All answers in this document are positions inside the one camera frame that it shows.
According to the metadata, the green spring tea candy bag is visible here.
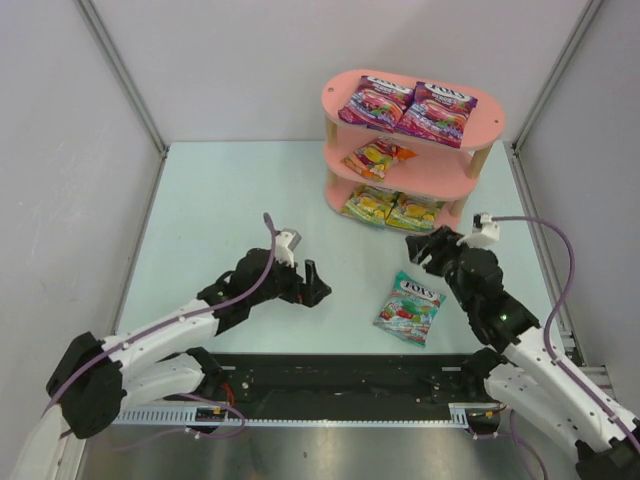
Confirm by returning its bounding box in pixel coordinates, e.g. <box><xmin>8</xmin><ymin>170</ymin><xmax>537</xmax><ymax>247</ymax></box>
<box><xmin>386</xmin><ymin>192</ymin><xmax>444</xmax><ymax>232</ymax></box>

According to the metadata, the orange fruits candy bag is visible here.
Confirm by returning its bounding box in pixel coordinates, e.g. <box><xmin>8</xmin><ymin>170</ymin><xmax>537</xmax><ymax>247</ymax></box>
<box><xmin>341</xmin><ymin>137</ymin><xmax>417</xmax><ymax>182</ymax></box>

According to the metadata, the purple berries candy bag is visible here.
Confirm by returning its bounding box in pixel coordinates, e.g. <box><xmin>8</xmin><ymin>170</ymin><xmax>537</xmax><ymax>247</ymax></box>
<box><xmin>395</xmin><ymin>81</ymin><xmax>478</xmax><ymax>148</ymax></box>
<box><xmin>338</xmin><ymin>75</ymin><xmax>414</xmax><ymax>132</ymax></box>

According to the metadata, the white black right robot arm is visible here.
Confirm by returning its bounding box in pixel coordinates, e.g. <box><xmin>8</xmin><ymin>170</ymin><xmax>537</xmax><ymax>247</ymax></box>
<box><xmin>405</xmin><ymin>227</ymin><xmax>639</xmax><ymax>479</ymax></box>

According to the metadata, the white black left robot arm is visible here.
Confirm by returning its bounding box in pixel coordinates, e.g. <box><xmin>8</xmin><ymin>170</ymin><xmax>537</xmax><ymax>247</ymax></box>
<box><xmin>11</xmin><ymin>247</ymin><xmax>332</xmax><ymax>479</ymax></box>

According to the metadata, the teal mint blossom candy bag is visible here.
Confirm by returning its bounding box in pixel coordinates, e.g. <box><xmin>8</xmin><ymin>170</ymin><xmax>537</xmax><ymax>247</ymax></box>
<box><xmin>372</xmin><ymin>271</ymin><xmax>446</xmax><ymax>347</ymax></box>

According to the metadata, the pink three-tier shelf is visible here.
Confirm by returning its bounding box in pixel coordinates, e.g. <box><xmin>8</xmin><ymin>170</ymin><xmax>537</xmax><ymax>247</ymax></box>
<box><xmin>322</xmin><ymin>67</ymin><xmax>507</xmax><ymax>239</ymax></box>

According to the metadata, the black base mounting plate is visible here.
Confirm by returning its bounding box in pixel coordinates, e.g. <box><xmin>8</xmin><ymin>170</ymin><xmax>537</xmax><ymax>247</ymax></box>
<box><xmin>102</xmin><ymin>352</ymin><xmax>506</xmax><ymax>406</ymax></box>

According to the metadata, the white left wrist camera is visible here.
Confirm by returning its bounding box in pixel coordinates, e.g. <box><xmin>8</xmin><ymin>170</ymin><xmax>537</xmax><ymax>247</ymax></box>
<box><xmin>275</xmin><ymin>229</ymin><xmax>302</xmax><ymax>268</ymax></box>

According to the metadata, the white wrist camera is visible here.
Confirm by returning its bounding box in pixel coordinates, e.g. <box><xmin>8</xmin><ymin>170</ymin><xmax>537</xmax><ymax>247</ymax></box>
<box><xmin>275</xmin><ymin>229</ymin><xmax>302</xmax><ymax>268</ymax></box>
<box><xmin>456</xmin><ymin>213</ymin><xmax>500</xmax><ymax>248</ymax></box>

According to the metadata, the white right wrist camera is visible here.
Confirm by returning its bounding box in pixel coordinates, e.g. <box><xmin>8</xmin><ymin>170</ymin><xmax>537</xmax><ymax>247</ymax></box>
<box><xmin>456</xmin><ymin>213</ymin><xmax>500</xmax><ymax>248</ymax></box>

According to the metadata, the white slotted cable duct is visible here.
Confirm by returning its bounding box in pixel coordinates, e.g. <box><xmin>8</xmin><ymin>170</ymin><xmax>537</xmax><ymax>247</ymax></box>
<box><xmin>114</xmin><ymin>400</ymin><xmax>499</xmax><ymax>428</ymax></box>

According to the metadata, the aluminium corner frame post left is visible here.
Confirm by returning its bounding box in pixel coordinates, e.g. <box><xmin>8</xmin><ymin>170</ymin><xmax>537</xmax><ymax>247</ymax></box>
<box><xmin>74</xmin><ymin>0</ymin><xmax>168</xmax><ymax>159</ymax></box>

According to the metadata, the aluminium corner frame post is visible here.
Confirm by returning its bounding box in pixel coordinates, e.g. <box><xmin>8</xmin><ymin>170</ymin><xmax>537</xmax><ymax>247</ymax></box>
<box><xmin>510</xmin><ymin>0</ymin><xmax>605</xmax><ymax>155</ymax></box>
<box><xmin>74</xmin><ymin>0</ymin><xmax>168</xmax><ymax>159</ymax></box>

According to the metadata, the aluminium corner frame post right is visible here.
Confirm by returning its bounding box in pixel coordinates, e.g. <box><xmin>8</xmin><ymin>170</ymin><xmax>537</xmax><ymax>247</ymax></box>
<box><xmin>510</xmin><ymin>0</ymin><xmax>605</xmax><ymax>155</ymax></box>

